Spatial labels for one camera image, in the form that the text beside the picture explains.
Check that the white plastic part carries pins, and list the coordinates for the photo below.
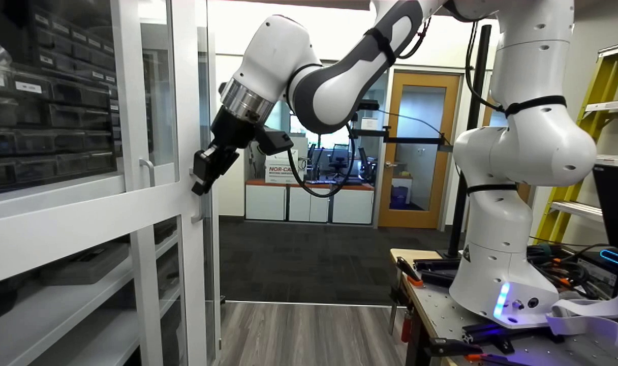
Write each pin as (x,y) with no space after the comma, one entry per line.
(595,307)

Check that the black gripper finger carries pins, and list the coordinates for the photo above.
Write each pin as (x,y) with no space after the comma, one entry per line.
(204,174)

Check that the black monitor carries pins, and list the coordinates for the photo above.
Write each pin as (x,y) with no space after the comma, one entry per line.
(616,209)

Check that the wooden workbench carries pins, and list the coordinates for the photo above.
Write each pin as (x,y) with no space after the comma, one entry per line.
(437,311)

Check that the low white cabinet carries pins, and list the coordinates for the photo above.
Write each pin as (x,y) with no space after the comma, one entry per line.
(265,201)
(354,203)
(310,203)

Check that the black horizontal boom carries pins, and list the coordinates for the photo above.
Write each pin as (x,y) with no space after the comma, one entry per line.
(418,138)

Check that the white cabinet frame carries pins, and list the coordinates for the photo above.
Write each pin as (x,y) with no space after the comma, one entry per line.
(215,286)

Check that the yellow ladder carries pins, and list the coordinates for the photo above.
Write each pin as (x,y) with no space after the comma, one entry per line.
(550,226)

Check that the white box with red print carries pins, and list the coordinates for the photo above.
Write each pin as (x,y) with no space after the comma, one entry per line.
(279,174)

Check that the black box with blue light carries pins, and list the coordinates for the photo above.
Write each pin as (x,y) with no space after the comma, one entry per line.
(596,271)

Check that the black vertical stand pole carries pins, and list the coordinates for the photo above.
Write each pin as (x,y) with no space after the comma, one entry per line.
(459,216)

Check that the white cabinet shelf board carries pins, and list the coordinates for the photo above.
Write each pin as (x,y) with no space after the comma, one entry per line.
(57,318)

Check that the wide black tool case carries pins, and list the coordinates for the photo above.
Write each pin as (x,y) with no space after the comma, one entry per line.
(87,265)

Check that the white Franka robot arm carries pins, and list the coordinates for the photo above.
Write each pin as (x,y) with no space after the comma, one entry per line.
(512,225)

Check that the black bar clamp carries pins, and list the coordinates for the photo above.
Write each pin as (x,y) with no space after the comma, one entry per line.
(482,333)

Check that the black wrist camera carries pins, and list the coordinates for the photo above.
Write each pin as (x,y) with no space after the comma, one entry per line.
(275,143)

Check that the white glass cabinet door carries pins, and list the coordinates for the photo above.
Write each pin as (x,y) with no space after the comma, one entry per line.
(144,103)
(191,286)

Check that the blue machine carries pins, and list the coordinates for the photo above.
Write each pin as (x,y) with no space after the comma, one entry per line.
(331,166)

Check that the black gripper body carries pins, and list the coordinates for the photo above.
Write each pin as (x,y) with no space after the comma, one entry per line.
(231,138)

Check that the blue bin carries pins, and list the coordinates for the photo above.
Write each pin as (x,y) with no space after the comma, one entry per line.
(401,193)

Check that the black flat tool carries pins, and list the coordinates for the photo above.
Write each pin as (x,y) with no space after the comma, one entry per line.
(436,276)

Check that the orange wooden door with window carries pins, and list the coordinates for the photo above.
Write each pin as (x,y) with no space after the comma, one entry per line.
(412,218)

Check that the black small-parts drawer organizer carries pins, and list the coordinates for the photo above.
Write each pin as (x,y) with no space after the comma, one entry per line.
(51,115)

